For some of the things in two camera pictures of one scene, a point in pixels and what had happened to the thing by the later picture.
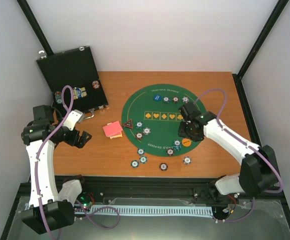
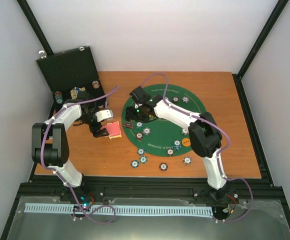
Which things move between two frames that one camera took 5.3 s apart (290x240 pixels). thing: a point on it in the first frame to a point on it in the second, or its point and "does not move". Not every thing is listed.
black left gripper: x=81 y=142 to x=93 y=130
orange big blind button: x=186 y=142 does not move
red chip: x=139 y=135 does not move
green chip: x=139 y=124 does not move
